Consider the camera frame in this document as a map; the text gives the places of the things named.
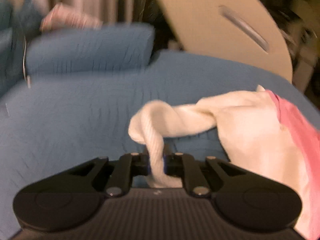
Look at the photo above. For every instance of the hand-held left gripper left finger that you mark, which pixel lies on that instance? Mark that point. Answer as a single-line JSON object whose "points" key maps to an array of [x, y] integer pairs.
{"points": [[143, 163]]}

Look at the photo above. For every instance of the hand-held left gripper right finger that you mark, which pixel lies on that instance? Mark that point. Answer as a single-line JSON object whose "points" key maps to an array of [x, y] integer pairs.
{"points": [[170, 164]]}

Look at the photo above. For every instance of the white and pink sweater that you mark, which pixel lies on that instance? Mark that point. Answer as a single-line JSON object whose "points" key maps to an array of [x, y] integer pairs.
{"points": [[250, 130]]}

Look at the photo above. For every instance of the blue quilted bed blanket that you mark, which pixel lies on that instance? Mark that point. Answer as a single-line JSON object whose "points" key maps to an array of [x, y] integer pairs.
{"points": [[62, 117]]}

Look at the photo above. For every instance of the blue quilted pillow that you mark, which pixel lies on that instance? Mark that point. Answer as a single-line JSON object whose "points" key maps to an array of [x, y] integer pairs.
{"points": [[87, 50]]}

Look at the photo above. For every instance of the pink striped cloth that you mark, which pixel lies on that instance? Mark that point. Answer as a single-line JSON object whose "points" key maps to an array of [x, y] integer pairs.
{"points": [[70, 18]]}

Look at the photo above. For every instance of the dark blue hanging cloth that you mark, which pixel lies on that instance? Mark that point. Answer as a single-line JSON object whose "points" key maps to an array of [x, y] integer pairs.
{"points": [[15, 30]]}

